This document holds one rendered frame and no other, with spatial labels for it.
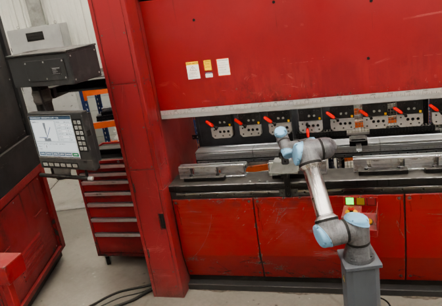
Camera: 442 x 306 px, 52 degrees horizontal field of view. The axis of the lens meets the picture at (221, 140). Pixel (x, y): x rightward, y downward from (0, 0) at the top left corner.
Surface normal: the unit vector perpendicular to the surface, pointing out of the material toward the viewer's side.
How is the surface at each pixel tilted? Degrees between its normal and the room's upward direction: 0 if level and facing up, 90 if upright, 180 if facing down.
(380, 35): 90
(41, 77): 90
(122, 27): 90
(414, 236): 90
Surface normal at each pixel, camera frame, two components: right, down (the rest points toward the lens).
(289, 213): -0.24, 0.33
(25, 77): -0.44, 0.33
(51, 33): -0.01, 0.31
